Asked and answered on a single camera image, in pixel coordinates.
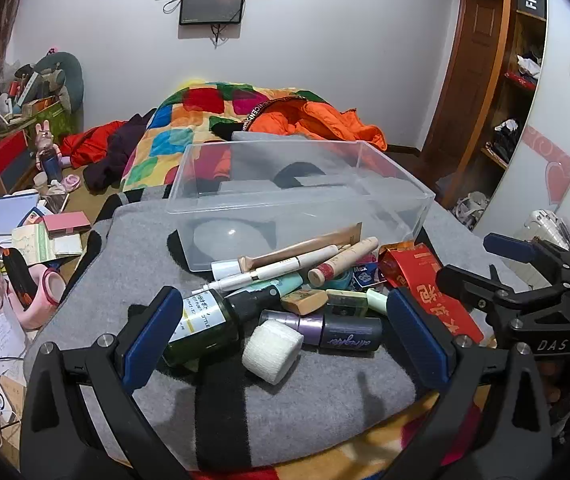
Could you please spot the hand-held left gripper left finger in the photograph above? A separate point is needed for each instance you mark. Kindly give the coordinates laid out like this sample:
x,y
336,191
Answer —
x,y
150,340

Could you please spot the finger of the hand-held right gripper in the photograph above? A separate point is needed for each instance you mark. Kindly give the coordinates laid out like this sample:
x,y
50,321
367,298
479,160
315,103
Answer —
x,y
470,285
510,247

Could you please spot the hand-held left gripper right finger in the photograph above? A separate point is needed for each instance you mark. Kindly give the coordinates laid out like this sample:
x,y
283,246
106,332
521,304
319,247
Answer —
x,y
415,340

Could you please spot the red gold packet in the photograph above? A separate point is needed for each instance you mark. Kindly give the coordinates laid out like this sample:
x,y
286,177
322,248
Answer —
x,y
430,295

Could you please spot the dark green labelled bottle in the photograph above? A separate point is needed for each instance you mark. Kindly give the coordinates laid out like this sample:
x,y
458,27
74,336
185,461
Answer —
x,y
205,330

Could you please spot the dark tube with script print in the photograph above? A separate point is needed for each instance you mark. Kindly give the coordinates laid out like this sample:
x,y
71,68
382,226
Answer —
x,y
350,332

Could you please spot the pale green small case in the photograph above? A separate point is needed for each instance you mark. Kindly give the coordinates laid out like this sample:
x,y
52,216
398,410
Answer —
x,y
345,302

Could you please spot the small blue box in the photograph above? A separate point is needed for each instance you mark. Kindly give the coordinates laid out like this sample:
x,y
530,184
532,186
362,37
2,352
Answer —
x,y
363,275

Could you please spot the small purple bottle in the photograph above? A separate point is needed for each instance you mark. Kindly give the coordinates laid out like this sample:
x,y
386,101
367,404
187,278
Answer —
x,y
310,327

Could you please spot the tan eraser block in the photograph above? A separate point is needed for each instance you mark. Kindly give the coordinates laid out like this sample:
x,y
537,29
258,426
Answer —
x,y
305,301

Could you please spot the white gauze tape roll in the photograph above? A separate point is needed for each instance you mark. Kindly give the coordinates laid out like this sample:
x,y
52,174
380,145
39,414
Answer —
x,y
272,352

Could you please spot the white pen with gold print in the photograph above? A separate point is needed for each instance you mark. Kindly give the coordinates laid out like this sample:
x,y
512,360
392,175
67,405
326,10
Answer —
x,y
285,265

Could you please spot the clear plastic storage box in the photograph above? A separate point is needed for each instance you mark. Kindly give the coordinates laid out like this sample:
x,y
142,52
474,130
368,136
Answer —
x,y
245,200

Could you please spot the white basket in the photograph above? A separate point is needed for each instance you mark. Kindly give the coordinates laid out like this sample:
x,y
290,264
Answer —
x,y
540,225

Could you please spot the white bag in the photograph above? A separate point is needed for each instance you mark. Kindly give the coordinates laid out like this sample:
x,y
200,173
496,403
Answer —
x,y
470,207

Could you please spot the teal tape roll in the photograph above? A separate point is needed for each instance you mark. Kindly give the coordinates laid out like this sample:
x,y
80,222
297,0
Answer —
x,y
342,280

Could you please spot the beige cosmetic stick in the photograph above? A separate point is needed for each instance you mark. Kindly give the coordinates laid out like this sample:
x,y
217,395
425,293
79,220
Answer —
x,y
345,260

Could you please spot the grey blanket with black pattern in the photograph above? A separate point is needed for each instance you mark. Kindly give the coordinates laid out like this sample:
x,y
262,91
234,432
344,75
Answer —
x,y
315,390

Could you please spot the pink cup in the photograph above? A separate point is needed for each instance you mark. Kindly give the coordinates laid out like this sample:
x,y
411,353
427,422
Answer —
x,y
47,290

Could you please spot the beige tube with white cap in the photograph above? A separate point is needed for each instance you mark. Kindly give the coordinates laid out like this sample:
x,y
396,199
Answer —
x,y
315,241

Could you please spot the teal tube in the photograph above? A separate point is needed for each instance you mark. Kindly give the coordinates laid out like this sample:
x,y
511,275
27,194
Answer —
x,y
285,284

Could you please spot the pink box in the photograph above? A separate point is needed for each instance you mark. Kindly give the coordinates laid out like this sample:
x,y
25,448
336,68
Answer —
x,y
67,222

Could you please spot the black and orange device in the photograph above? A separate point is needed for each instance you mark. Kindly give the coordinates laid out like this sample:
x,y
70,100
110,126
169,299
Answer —
x,y
17,275

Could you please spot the white wardrobe door with hearts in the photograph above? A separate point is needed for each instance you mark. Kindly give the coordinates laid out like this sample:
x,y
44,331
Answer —
x,y
565,110

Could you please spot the white paper sheets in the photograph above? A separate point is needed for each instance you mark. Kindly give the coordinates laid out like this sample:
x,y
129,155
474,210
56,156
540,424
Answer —
x,y
0,340

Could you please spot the pink slipper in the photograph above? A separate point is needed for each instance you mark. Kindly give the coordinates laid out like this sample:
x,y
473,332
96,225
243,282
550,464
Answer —
x,y
71,183

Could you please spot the dark purple garment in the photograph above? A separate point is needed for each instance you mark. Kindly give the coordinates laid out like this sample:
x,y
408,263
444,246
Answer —
x,y
115,160

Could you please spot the wooden door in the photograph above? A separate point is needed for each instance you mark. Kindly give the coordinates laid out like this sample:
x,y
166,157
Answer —
x,y
475,60

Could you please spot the blue and white booklet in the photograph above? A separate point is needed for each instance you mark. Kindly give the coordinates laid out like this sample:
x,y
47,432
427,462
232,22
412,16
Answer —
x,y
7,212

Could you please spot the wooden shelf unit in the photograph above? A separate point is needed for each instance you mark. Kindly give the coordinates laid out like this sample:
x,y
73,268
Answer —
x,y
512,50

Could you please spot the colourful patchwork blanket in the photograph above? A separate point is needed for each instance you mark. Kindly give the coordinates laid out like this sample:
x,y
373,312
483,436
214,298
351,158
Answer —
x,y
165,140

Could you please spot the red garment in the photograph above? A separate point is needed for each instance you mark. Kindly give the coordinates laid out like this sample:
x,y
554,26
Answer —
x,y
90,142

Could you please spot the orange jacket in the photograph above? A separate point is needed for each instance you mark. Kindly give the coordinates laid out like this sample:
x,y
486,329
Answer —
x,y
325,120

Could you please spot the pink rabbit toy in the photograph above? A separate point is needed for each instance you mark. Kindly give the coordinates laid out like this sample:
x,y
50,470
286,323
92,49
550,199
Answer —
x,y
45,142

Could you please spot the red box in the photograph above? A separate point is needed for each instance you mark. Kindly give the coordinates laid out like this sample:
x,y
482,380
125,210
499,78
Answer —
x,y
2,157

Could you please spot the green box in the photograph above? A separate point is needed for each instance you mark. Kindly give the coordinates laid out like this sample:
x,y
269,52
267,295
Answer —
x,y
57,120

